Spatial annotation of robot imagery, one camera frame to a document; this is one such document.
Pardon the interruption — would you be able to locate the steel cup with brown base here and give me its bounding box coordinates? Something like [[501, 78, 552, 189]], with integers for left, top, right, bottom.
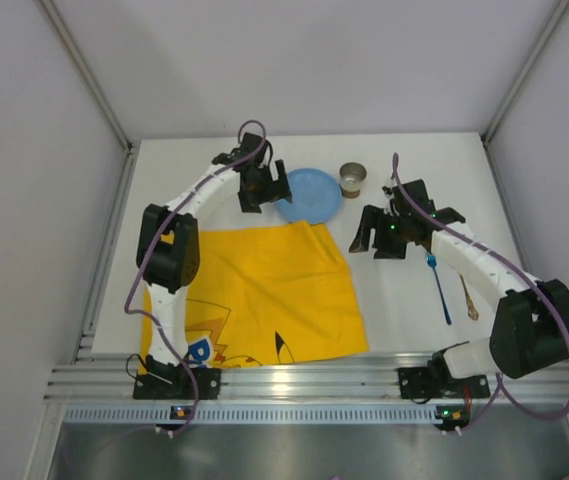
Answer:
[[338, 162, 367, 199]]

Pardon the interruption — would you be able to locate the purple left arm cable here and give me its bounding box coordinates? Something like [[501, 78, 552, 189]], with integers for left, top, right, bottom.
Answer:
[[123, 119, 270, 436]]

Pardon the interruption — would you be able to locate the yellow printed cloth mat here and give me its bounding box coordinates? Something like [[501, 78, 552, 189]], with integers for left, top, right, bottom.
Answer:
[[136, 219, 370, 371]]

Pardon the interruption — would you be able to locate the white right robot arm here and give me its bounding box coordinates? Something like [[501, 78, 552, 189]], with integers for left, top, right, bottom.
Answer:
[[349, 180, 569, 385]]

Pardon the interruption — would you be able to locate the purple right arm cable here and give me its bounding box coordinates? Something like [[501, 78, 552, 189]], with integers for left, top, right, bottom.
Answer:
[[388, 152, 569, 431]]

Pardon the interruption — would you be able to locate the bronze metal spoon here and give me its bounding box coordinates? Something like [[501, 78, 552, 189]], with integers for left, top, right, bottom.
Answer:
[[459, 275, 480, 321]]

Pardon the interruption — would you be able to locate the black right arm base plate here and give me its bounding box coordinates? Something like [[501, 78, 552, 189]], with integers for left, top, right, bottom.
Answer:
[[397, 367, 491, 401]]

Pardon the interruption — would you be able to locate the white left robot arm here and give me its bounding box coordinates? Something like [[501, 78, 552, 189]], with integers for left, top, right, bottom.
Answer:
[[131, 132, 293, 387]]

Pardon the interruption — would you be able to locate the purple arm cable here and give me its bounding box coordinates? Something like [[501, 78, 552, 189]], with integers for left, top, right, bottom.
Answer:
[[388, 152, 569, 431], [123, 119, 270, 436]]

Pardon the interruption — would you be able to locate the blue metal fork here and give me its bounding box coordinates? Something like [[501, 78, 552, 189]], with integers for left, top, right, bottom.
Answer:
[[425, 252, 452, 326]]

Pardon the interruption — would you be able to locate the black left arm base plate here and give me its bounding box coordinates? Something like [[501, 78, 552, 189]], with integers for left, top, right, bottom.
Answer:
[[132, 367, 222, 400]]

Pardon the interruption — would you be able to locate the aluminium table edge rail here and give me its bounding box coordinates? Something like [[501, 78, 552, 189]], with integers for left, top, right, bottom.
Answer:
[[44, 353, 569, 404]]

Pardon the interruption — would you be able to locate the perforated metal cable tray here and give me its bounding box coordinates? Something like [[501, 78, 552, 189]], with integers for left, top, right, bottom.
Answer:
[[63, 403, 470, 426]]

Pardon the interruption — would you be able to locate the light blue plastic plate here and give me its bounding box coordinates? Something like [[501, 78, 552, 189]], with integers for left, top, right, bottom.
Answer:
[[275, 168, 342, 225]]

